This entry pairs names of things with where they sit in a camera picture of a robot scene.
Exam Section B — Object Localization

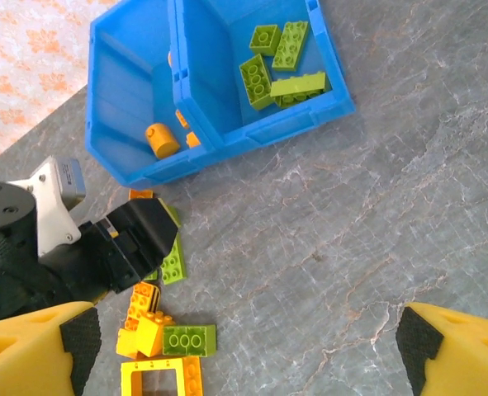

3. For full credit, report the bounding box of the orange lego window frame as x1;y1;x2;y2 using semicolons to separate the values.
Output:
120;356;206;396

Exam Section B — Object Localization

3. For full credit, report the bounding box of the orange lego cylinder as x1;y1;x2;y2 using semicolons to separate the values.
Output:
145;122;182;160

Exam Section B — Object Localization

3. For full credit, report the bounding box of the blue plastic bin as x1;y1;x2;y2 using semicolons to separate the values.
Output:
84;0;228;189
172;0;357;152

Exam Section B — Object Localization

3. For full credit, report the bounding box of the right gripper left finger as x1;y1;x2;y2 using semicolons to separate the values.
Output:
0;300;102;396

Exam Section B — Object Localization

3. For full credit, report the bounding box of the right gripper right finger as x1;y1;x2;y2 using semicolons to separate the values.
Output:
395;300;488;396

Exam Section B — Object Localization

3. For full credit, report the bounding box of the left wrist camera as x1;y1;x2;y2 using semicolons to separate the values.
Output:
7;155;87;257

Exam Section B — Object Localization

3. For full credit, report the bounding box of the small green lego brick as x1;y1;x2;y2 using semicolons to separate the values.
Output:
249;24;282;57

